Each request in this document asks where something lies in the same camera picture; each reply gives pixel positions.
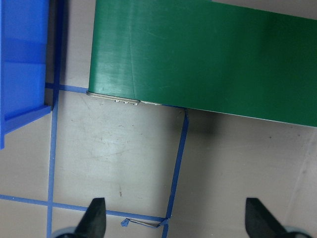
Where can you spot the left blue storage bin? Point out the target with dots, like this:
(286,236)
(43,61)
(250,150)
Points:
(23,49)

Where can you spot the green conveyor belt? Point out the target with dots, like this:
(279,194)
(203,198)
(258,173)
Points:
(209,56)

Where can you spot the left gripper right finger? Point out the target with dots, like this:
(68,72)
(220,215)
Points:
(260,223)

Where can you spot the brown paper table cover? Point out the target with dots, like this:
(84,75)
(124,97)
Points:
(169,172)

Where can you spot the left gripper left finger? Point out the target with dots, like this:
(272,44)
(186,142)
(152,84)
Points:
(93,223)

